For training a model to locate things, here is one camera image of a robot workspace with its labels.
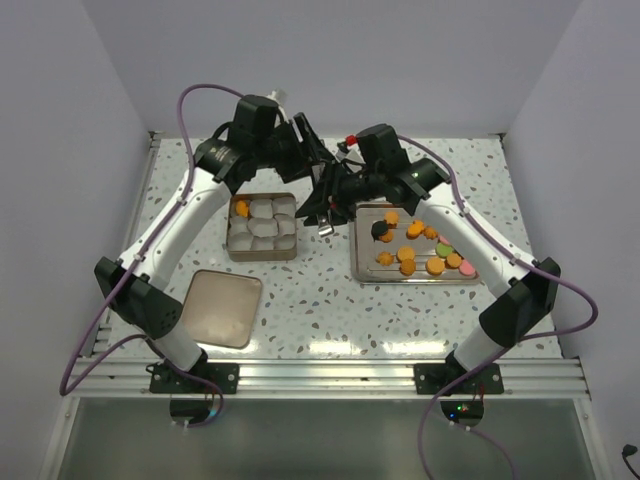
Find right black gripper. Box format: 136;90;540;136
296;160;385;227

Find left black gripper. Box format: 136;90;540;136
254;113;335;184

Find black sandwich cookie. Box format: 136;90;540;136
371;220;389;240

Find orange swirl cookie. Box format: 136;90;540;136
384;210;399;228

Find metal tongs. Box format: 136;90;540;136
317;211;335;238

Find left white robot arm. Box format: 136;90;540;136
95;95;331;393

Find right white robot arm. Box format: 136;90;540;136
296;124;560;393

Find gold cookie tin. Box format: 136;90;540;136
225;192;298;262

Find silver metal tray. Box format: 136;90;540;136
350;202;480;285

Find orange sandwich cookie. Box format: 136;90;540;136
425;257;446;276

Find green macaron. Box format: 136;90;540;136
435;242;454;258

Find gold tin lid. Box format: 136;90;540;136
181;270;263;349

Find pink macaron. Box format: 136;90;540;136
458;260;476;277

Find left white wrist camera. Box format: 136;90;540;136
267;88;289;124

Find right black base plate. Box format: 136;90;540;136
413;363;505;395

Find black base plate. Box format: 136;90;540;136
145;362;240;394
413;363;505;395

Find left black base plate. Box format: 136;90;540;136
145;362;240;394

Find aluminium rail frame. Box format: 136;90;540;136
71;358;590;400

